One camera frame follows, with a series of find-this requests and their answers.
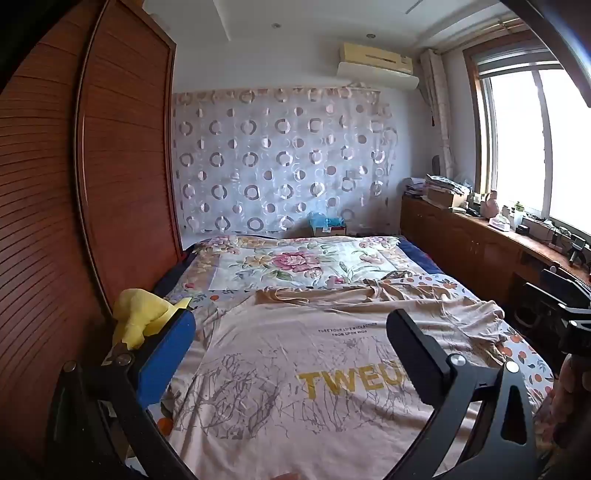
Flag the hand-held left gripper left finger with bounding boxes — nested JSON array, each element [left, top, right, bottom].
[[46, 308, 199, 480]]

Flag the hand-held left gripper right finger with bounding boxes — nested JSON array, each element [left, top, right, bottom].
[[385, 308, 541, 480]]

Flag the beige printed t-shirt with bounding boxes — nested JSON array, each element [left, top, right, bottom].
[[168, 281, 513, 480]]

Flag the yellow plush toy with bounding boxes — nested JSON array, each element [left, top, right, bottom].
[[112, 288, 192, 352]]

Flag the black chair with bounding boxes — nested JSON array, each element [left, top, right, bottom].
[[512, 263, 591, 333]]

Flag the orange-print white bed sheet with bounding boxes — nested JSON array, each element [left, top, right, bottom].
[[154, 270, 555, 444]]

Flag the white box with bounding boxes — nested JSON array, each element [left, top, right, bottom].
[[522, 217, 555, 241]]

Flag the long wooden cabinet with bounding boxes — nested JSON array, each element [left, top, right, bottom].
[[399, 194, 591, 324]]

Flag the floral blanket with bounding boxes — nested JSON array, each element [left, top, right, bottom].
[[182, 234, 416, 296]]

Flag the cardboard box with blue packs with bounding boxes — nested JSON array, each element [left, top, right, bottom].
[[307, 211, 347, 238]]

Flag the stack of papers and boxes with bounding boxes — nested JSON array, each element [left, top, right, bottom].
[[405, 174, 472, 208]]

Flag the wooden slatted wardrobe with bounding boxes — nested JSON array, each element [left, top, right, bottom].
[[0, 0, 185, 480]]

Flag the window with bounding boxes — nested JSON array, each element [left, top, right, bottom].
[[466, 28, 591, 241]]

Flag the circle-patterned sheer curtain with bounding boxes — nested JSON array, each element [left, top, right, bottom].
[[172, 85, 398, 236]]

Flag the tied-back window curtain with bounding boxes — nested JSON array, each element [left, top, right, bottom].
[[419, 48, 455, 181]]

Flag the wall air conditioner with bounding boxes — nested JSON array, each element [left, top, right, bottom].
[[336, 42, 420, 90]]

